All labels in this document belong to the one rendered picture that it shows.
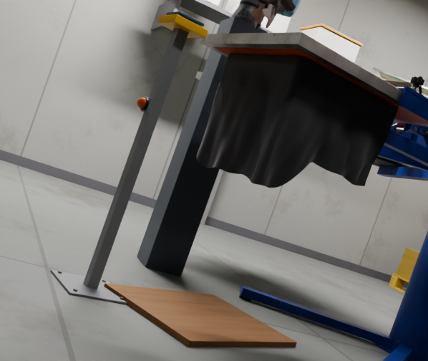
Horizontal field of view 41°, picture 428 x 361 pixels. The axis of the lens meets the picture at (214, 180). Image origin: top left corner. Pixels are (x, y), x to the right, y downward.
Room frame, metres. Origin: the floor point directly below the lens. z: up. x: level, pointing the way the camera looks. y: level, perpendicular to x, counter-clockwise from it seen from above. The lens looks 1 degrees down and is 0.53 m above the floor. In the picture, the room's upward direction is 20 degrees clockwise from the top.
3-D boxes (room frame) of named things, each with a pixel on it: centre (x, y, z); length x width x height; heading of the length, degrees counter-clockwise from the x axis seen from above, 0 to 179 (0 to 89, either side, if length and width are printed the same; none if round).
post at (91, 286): (1.95, 0.27, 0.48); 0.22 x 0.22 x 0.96; 33
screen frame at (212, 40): (2.17, -0.26, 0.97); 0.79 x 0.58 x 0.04; 123
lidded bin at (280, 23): (4.84, 0.13, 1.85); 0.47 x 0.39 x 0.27; 112
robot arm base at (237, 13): (2.72, 0.11, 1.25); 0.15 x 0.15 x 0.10
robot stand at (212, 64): (2.72, 0.11, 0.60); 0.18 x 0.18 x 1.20; 22
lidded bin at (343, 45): (5.11, -0.54, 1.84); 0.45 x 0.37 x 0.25; 112
